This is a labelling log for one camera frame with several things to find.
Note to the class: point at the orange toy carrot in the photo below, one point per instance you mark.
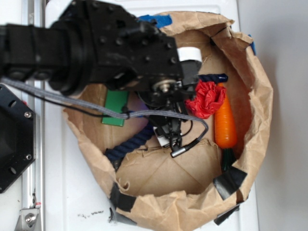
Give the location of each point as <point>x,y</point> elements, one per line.
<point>225,132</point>

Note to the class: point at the white plastic board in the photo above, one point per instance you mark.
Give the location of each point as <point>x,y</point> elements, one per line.
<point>73,199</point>

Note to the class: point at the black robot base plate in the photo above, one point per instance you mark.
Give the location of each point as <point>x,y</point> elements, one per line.
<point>16,138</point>

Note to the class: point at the black tape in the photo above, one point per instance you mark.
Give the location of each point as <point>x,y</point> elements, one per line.
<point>121,201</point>
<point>229,182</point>
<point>222,217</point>

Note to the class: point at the metal corner bracket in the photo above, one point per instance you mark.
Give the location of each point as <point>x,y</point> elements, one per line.
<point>27,219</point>

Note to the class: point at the black tape bottom right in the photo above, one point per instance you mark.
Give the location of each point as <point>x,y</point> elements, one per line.
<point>222,217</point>

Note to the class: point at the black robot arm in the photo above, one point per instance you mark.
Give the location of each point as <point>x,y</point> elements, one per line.
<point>95,42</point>

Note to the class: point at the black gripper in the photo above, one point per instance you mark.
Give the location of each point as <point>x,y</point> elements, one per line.
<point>171,96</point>

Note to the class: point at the black tape lower right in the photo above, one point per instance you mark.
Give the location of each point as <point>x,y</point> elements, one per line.
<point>229,182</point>

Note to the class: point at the black tape bottom left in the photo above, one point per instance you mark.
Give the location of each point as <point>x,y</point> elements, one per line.
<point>121,201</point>

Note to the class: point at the green rectangular block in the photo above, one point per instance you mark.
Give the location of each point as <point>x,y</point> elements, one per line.
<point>115,101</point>

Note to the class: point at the red crumpled paper ball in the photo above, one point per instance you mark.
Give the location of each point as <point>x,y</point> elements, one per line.
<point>209,98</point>

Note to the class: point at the brown paper bag tray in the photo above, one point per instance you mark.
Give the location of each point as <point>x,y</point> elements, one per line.
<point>178,194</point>

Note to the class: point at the blue masking tape strip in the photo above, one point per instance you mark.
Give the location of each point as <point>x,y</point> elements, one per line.
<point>158,21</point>

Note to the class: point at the aluminium extrusion rail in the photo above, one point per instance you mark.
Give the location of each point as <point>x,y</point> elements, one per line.
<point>33,187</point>

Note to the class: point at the blue tape piece right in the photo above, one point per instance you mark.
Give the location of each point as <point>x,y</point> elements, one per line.
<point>253,47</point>

